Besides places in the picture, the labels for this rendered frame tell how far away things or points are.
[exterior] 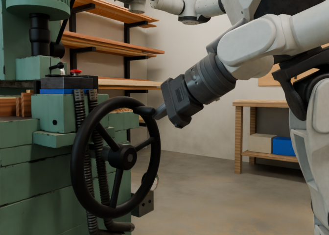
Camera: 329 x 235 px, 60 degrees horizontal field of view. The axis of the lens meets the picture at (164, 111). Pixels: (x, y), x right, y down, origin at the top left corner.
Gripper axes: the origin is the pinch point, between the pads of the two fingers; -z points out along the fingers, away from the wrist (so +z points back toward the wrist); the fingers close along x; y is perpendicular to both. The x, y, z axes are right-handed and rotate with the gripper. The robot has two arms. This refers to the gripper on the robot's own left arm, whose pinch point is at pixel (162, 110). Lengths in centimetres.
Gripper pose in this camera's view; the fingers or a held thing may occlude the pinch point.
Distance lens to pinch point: 67.9
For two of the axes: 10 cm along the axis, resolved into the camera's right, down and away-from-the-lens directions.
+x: -2.1, -8.6, 4.7
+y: -6.8, -2.1, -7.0
